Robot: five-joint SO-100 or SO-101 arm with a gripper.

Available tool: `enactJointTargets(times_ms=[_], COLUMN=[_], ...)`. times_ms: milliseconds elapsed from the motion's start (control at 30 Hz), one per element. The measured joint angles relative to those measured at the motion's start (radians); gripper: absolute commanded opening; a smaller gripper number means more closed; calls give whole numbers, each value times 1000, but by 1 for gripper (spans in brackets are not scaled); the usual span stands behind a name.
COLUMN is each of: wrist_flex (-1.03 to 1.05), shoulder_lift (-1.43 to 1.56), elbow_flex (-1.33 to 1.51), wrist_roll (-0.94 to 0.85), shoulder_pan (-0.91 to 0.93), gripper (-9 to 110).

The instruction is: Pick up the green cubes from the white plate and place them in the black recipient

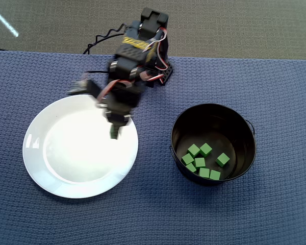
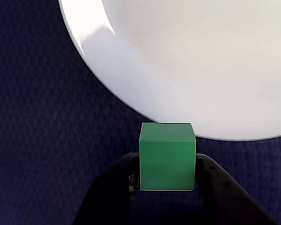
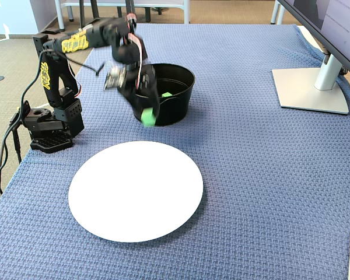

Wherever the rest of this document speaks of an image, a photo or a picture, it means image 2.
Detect blue woven table cloth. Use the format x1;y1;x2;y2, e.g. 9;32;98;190
0;0;281;225

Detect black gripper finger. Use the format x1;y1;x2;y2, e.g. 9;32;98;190
72;152;141;225
195;153;279;225

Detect green cube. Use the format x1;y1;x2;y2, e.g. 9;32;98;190
138;122;197;192

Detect white round plate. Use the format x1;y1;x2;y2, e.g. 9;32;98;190
58;0;281;142

